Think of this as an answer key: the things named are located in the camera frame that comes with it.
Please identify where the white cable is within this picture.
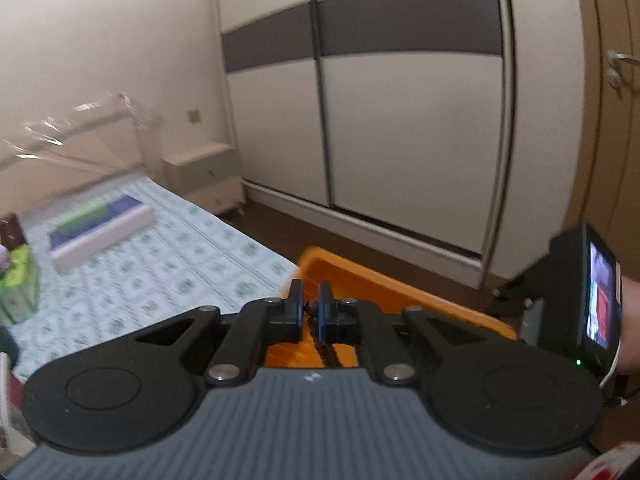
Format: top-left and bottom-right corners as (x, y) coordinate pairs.
(597, 340), (627, 392)

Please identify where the wooden door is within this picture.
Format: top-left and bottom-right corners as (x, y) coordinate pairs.
(570, 0), (640, 281)

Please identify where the cream and grey sliding wardrobe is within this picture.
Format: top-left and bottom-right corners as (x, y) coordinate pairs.
(215, 0), (587, 291)

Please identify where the red and white cloth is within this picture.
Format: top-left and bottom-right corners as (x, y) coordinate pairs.
(575, 442), (640, 480)

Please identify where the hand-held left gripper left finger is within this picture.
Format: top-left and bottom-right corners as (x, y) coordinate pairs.
(135, 279), (306, 387)

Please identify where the green tissue pack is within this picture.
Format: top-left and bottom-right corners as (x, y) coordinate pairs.
(0, 245), (41, 326)

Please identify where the bed with green patterned sheet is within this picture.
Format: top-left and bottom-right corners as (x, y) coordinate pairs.
(0, 172), (301, 382)

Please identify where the dark beaded bracelet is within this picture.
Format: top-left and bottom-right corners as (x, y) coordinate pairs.
(306, 300), (346, 368)

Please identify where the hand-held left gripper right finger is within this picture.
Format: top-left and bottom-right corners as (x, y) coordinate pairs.
(318, 280), (481, 387)

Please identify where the orange plastic tray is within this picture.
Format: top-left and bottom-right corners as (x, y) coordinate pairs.
(262, 246), (518, 368)

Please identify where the cream nightstand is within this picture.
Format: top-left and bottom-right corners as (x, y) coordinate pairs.
(160, 142), (246, 217)

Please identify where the plastic wrapped headboard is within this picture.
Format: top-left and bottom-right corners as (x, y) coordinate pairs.
(0, 91), (164, 211)

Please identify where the metal door handle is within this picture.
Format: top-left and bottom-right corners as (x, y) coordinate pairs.
(606, 50), (640, 87)

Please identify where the dark red box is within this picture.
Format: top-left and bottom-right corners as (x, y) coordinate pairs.
(0, 212), (26, 253)

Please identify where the green box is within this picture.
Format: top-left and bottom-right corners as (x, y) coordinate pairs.
(55, 199), (112, 236)

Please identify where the white flat box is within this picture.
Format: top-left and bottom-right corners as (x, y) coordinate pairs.
(48, 205), (156, 275)

